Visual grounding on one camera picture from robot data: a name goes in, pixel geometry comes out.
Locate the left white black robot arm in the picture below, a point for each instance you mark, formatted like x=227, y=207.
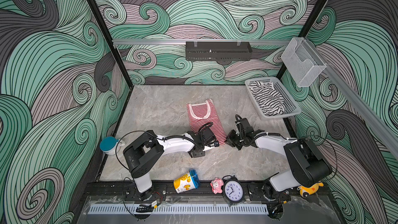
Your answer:
x=144, y=152

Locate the aluminium right wall rail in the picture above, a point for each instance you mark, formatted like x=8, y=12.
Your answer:
x=371, y=90

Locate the grey plastic laundry basket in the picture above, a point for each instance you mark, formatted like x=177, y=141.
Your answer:
x=291, y=106

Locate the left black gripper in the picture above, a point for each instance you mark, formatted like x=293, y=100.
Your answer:
x=199, y=154

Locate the aluminium wall rail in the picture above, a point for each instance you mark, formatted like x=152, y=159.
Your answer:
x=158, y=41
x=371, y=90

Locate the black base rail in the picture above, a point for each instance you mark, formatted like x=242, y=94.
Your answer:
x=164, y=190

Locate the black alarm clock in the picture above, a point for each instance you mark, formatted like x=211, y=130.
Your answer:
x=233, y=192

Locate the yellow plush toy red shirt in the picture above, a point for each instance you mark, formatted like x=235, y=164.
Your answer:
x=305, y=192

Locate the white slotted cable duct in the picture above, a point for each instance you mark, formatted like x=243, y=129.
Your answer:
x=240, y=209

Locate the clear plastic wall bin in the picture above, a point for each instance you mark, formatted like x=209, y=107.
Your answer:
x=303, y=61

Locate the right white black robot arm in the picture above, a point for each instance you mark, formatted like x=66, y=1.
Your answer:
x=307, y=164

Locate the pink plush toy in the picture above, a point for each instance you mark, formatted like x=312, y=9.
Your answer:
x=216, y=185

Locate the teal lidded white cup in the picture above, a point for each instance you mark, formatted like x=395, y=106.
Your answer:
x=110, y=145

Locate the aluminium back wall rail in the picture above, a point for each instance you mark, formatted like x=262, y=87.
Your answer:
x=158, y=41

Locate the red white striped tank top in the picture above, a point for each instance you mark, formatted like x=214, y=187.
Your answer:
x=202, y=113

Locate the yellow blue snack cup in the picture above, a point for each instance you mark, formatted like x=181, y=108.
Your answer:
x=187, y=182

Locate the black white zebra tank top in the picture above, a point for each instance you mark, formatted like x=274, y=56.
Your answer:
x=270, y=101

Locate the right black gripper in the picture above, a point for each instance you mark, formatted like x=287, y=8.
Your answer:
x=229, y=140

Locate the black metal wall shelf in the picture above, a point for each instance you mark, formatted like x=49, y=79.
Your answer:
x=218, y=51

